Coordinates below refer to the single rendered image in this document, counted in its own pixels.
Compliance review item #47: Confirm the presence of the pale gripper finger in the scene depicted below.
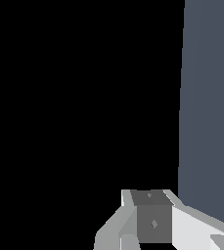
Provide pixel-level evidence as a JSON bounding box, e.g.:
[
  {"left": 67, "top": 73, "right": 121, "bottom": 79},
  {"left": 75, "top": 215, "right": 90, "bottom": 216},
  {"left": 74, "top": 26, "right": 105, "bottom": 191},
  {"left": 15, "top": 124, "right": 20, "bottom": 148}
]
[{"left": 93, "top": 188, "right": 224, "bottom": 250}]

